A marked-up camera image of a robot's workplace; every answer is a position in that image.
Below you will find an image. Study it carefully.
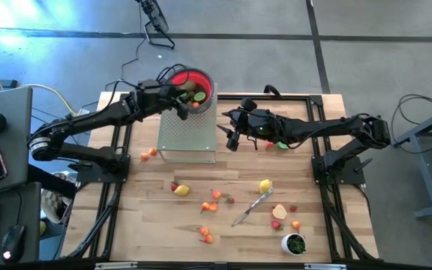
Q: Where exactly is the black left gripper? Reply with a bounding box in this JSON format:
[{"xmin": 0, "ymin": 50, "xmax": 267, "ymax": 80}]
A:
[{"xmin": 137, "ymin": 78, "xmax": 190, "ymax": 121}]

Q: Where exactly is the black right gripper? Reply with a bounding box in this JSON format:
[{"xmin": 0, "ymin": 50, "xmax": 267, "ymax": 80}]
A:
[{"xmin": 217, "ymin": 97, "xmax": 277, "ymax": 152}]

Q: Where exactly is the red collapsible colander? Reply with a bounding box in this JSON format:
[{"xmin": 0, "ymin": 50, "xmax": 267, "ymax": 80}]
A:
[{"xmin": 163, "ymin": 66, "xmax": 215, "ymax": 115}]

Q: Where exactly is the yellow lemon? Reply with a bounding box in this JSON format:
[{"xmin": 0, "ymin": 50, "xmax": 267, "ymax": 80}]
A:
[{"xmin": 258, "ymin": 178, "xmax": 273, "ymax": 194}]

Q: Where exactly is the silver toy knife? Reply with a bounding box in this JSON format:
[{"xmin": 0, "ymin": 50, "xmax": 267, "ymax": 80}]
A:
[{"xmin": 231, "ymin": 187, "xmax": 275, "ymax": 227}]

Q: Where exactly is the green perforated metal shelf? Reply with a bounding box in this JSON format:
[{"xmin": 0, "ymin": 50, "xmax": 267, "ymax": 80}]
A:
[{"xmin": 156, "ymin": 82, "xmax": 219, "ymax": 164}]

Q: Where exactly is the black floor fan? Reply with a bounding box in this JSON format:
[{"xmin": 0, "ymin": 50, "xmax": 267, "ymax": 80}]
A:
[{"xmin": 136, "ymin": 0, "xmax": 176, "ymax": 50}]

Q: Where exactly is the yellow mango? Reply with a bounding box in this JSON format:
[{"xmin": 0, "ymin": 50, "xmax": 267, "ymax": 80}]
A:
[{"xmin": 172, "ymin": 184, "xmax": 191, "ymax": 198}]

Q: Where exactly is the cream peach half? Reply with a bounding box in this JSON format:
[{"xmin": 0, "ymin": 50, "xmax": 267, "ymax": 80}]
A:
[{"xmin": 271, "ymin": 203, "xmax": 288, "ymax": 221}]

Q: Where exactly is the white pot with plant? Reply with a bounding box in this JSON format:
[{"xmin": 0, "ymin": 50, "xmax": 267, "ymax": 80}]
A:
[{"xmin": 280, "ymin": 232, "xmax": 308, "ymax": 257}]

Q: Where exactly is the black diagonal bar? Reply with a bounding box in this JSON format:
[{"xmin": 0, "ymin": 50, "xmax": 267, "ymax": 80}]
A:
[{"xmin": 26, "ymin": 163, "xmax": 79, "ymax": 200}]

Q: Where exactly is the grey desk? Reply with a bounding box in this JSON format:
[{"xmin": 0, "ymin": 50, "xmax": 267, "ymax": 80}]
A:
[
  {"xmin": 0, "ymin": 181, "xmax": 43, "ymax": 266},
  {"xmin": 0, "ymin": 86, "xmax": 34, "ymax": 197}
]

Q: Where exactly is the black white checkered item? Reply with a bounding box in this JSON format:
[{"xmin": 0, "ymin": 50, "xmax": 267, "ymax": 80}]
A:
[{"xmin": 40, "ymin": 187, "xmax": 75, "ymax": 225}]

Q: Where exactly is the blue grey metal table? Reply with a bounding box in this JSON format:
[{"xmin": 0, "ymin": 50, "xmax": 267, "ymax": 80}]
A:
[{"xmin": 388, "ymin": 103, "xmax": 432, "ymax": 221}]

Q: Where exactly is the black computer mouse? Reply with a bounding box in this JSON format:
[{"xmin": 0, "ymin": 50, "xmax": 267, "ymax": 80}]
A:
[{"xmin": 0, "ymin": 223, "xmax": 26, "ymax": 264}]

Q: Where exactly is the black clamp handle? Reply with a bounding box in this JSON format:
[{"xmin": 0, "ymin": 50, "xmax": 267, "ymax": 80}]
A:
[{"xmin": 263, "ymin": 84, "xmax": 283, "ymax": 98}]

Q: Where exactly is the black fan cable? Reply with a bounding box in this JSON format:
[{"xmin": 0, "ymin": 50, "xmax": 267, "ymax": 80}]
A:
[{"xmin": 104, "ymin": 35, "xmax": 148, "ymax": 91}]

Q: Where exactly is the cream yellow cable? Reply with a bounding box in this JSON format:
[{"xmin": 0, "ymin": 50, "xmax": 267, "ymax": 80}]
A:
[{"xmin": 19, "ymin": 82, "xmax": 80, "ymax": 117}]

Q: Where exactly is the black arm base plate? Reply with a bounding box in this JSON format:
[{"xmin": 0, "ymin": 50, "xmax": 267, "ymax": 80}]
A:
[
  {"xmin": 310, "ymin": 154, "xmax": 367, "ymax": 186},
  {"xmin": 68, "ymin": 153, "xmax": 131, "ymax": 185}
]

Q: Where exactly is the black floor cable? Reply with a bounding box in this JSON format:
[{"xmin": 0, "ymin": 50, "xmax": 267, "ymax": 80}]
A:
[{"xmin": 388, "ymin": 93, "xmax": 432, "ymax": 147}]

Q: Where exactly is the silver bracket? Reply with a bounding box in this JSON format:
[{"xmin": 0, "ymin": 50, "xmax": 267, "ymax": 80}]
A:
[
  {"xmin": 304, "ymin": 262, "xmax": 348, "ymax": 270},
  {"xmin": 94, "ymin": 262, "xmax": 139, "ymax": 270}
]

